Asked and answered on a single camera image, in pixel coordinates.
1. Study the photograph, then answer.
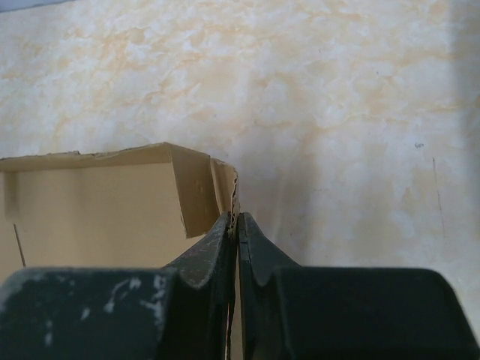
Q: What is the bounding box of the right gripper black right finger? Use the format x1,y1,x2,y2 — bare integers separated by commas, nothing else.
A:
238,213,479,359

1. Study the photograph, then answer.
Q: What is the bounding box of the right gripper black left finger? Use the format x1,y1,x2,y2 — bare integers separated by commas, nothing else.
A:
1,213,235,359

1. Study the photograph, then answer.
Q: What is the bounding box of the brown cardboard box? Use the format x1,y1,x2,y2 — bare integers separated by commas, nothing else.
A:
1,142,239,359

